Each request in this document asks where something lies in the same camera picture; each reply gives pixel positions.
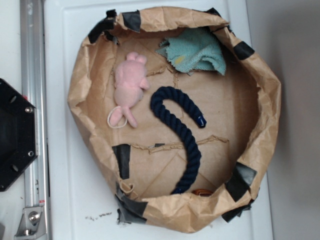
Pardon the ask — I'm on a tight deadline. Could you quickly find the white plastic tray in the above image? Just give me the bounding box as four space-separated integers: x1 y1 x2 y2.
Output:
44 0 273 240

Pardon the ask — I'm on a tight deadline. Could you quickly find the pink plush toy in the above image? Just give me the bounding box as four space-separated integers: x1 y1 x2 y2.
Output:
107 52 151 128

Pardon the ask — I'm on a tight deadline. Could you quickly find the brown paper bag bin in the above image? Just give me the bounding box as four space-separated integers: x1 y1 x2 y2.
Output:
67 6 281 233

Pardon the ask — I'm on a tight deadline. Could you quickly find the small orange brown object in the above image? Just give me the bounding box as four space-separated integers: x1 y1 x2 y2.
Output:
192 188 213 197

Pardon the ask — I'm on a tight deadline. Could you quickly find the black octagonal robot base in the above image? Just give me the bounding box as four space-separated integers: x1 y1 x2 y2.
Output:
0 79 37 192

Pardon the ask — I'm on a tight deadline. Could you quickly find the metal corner bracket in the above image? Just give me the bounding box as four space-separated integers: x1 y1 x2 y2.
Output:
14 206 47 240

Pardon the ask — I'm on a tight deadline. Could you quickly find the dark navy twisted rope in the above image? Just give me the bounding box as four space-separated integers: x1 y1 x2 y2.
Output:
149 86 207 195

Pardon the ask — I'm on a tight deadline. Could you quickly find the light blue terry cloth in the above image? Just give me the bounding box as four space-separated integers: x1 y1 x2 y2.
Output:
156 27 227 76

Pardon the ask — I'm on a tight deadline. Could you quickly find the aluminium extrusion rail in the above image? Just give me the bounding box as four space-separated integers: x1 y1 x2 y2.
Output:
19 0 52 240

